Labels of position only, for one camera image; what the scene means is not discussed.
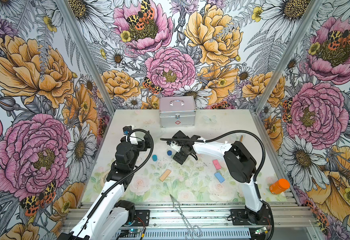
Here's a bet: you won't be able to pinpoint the natural wood block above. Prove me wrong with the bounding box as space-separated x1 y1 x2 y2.
159 169 172 182

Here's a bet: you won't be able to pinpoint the pink rectangular block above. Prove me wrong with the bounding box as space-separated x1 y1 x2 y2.
212 160 222 171

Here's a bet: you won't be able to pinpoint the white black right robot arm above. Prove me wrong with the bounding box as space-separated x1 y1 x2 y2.
160 130 271 225

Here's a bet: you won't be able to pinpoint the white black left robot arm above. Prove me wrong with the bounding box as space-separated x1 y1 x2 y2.
58 126 154 240

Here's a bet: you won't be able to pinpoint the blue rectangular block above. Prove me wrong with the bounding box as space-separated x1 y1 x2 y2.
214 172 225 183

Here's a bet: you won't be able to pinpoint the silver aluminium case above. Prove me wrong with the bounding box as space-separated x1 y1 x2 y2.
159 96 196 128

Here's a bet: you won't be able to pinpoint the left green circuit board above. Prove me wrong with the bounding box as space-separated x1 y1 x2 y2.
118 229 146 239

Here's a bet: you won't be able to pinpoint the green circuit board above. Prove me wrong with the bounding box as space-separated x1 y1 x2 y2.
118 229 146 239
254 227 268 235

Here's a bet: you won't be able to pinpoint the orange plastic bottle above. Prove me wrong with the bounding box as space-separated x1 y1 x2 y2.
269 179 290 195

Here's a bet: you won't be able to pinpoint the right green circuit board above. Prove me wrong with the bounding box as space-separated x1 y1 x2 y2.
254 227 268 235

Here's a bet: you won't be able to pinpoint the metal wire tongs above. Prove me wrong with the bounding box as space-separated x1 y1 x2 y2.
170 195 203 240

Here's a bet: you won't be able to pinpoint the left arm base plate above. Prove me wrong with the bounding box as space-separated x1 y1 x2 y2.
131 210 151 227

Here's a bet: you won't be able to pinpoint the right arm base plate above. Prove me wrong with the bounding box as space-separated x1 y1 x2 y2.
227 209 273 226

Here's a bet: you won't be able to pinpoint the aluminium rail frame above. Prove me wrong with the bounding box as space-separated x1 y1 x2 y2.
61 202 318 233

